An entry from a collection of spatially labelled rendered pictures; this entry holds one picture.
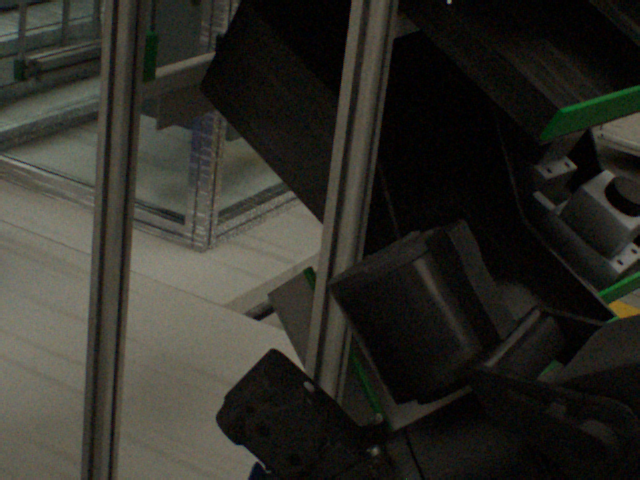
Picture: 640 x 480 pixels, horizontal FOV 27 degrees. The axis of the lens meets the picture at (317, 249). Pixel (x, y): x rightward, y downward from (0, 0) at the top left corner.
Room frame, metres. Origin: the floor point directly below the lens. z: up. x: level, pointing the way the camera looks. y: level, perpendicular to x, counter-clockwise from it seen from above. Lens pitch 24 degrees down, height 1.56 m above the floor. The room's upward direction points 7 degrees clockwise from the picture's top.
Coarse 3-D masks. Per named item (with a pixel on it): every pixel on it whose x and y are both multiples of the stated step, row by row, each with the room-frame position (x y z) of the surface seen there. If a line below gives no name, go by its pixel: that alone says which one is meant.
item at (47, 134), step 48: (0, 0) 1.73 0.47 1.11; (48, 0) 1.69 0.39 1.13; (96, 0) 1.65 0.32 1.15; (192, 0) 1.58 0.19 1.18; (240, 0) 1.59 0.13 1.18; (0, 48) 1.73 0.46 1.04; (48, 48) 1.68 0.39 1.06; (96, 48) 1.65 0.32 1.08; (192, 48) 1.57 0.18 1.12; (0, 96) 1.72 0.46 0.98; (48, 96) 1.68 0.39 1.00; (96, 96) 1.64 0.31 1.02; (0, 144) 1.72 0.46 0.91; (48, 144) 1.68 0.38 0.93; (96, 144) 1.64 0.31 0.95; (144, 144) 1.60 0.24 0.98; (240, 144) 1.62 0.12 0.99; (144, 192) 1.60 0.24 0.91; (240, 192) 1.63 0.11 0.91
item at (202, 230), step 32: (224, 0) 1.54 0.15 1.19; (224, 128) 1.56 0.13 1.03; (0, 160) 1.71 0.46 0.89; (192, 160) 1.55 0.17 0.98; (64, 192) 1.66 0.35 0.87; (192, 192) 1.55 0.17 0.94; (288, 192) 1.72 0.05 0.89; (160, 224) 1.57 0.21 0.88; (192, 224) 1.55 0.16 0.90; (224, 224) 1.58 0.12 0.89; (256, 224) 1.65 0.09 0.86
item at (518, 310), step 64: (256, 0) 0.80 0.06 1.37; (320, 0) 0.86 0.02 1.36; (256, 64) 0.79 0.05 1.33; (320, 64) 0.91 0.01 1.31; (448, 64) 0.85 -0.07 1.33; (256, 128) 0.78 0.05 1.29; (320, 128) 0.75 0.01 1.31; (384, 128) 0.87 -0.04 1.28; (448, 128) 0.85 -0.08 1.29; (320, 192) 0.75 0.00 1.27; (384, 192) 0.72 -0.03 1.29; (448, 192) 0.83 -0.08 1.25; (512, 192) 0.81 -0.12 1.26; (512, 256) 0.80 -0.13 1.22
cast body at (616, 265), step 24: (576, 192) 0.82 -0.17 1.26; (600, 192) 0.83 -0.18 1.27; (624, 192) 0.82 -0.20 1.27; (528, 216) 0.86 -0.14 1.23; (552, 216) 0.83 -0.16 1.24; (576, 216) 0.82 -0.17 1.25; (600, 216) 0.81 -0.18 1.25; (624, 216) 0.81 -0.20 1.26; (552, 240) 0.83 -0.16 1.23; (576, 240) 0.82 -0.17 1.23; (600, 240) 0.81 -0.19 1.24; (624, 240) 0.81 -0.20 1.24; (576, 264) 0.82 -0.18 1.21; (600, 264) 0.81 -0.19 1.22; (624, 264) 0.81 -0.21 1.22; (600, 288) 0.81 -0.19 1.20
